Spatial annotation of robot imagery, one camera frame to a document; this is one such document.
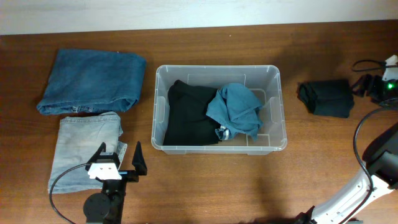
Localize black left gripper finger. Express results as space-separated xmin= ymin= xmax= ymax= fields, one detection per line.
xmin=87 ymin=142 xmax=106 ymax=164
xmin=132 ymin=141 xmax=147 ymax=175

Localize small black garment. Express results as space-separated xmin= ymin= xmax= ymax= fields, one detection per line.
xmin=298 ymin=79 xmax=354 ymax=118

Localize large black garment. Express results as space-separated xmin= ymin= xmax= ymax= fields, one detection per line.
xmin=163 ymin=80 xmax=220 ymax=146

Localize blue shirt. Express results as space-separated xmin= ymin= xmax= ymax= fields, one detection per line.
xmin=206 ymin=83 xmax=263 ymax=140

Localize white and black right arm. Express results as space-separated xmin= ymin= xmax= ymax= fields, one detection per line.
xmin=293 ymin=75 xmax=397 ymax=224

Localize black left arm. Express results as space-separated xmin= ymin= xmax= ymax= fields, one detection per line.
xmin=83 ymin=142 xmax=147 ymax=223

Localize light blue folded jeans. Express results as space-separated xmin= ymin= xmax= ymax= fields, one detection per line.
xmin=48 ymin=112 xmax=127 ymax=194

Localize dark blue folded jeans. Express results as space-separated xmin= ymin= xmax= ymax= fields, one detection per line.
xmin=37 ymin=49 xmax=146 ymax=115

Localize clear plastic storage bin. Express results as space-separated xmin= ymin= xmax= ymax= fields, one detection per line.
xmin=151 ymin=65 xmax=287 ymax=155

